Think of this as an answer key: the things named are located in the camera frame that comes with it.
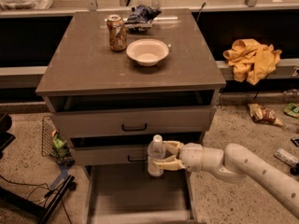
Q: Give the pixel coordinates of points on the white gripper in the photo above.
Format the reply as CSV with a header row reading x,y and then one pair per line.
x,y
191,156

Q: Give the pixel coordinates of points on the clear plastic water bottle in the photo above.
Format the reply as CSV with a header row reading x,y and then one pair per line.
x,y
156,151

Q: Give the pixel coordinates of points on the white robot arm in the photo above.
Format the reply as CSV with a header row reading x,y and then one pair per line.
x,y
232,164

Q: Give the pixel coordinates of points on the top grey drawer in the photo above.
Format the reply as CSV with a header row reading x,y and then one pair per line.
x,y
151,120

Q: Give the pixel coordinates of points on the grey drawer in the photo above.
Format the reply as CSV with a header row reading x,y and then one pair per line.
x,y
151,120
128,194
107,150

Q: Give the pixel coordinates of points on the bottom grey drawer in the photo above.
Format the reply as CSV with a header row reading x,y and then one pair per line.
x,y
128,194

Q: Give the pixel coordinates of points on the middle grey drawer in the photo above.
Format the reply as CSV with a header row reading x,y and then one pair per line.
x,y
107,150

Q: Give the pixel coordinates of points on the grey drawer cabinet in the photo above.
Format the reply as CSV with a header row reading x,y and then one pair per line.
x,y
86,75

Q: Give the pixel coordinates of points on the brown snack wrapper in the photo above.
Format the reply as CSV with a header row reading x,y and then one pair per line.
x,y
262,114

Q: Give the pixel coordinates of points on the white paper bowl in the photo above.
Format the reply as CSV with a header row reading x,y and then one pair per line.
x,y
147,52

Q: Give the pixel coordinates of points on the green snack bag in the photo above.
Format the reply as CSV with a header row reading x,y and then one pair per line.
x,y
59,146

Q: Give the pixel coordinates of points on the white packet on floor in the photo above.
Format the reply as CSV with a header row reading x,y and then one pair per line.
x,y
286,157

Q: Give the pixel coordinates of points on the yellow crumpled cloth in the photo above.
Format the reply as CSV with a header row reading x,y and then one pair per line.
x,y
251,61

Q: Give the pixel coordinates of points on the green packet on floor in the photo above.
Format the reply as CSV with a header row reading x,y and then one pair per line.
x,y
292,110

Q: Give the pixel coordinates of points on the blue chip bag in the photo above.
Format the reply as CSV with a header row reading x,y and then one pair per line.
x,y
141,18

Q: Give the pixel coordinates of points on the crushed orange soda can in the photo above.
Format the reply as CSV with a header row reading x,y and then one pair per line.
x,y
117,32

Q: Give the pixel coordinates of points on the black stand base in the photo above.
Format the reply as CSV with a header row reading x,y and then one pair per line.
x,y
44,207

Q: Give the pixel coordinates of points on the wire mesh basket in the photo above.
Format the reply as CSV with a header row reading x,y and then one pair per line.
x,y
47,150

